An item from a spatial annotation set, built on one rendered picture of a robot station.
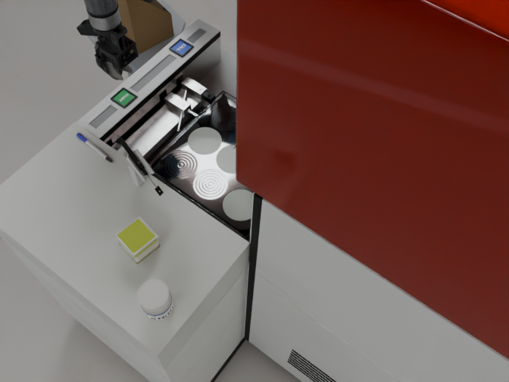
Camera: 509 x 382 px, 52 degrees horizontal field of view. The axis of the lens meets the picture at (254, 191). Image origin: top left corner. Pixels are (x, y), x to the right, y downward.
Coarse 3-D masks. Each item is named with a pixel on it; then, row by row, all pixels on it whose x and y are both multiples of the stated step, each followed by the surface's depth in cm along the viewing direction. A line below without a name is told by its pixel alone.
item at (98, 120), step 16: (192, 32) 170; (208, 32) 170; (144, 64) 162; (160, 64) 163; (176, 64) 163; (128, 80) 159; (144, 80) 159; (160, 80) 159; (144, 96) 156; (96, 112) 152; (112, 112) 153; (128, 112) 153; (96, 128) 149
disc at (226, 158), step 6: (222, 150) 154; (228, 150) 154; (234, 150) 154; (222, 156) 153; (228, 156) 153; (234, 156) 153; (222, 162) 152; (228, 162) 152; (234, 162) 152; (222, 168) 151; (228, 168) 151; (234, 168) 151
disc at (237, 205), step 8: (232, 192) 147; (240, 192) 147; (248, 192) 147; (224, 200) 146; (232, 200) 146; (240, 200) 146; (248, 200) 146; (224, 208) 144; (232, 208) 144; (240, 208) 145; (248, 208) 145; (232, 216) 143; (240, 216) 143; (248, 216) 143
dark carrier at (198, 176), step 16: (224, 96) 165; (208, 112) 161; (224, 112) 161; (192, 128) 158; (224, 128) 158; (176, 144) 155; (224, 144) 155; (160, 160) 152; (176, 160) 152; (192, 160) 152; (208, 160) 152; (160, 176) 149; (176, 176) 149; (192, 176) 149; (208, 176) 150; (224, 176) 150; (192, 192) 147; (208, 192) 147; (224, 192) 147; (208, 208) 144; (240, 224) 142
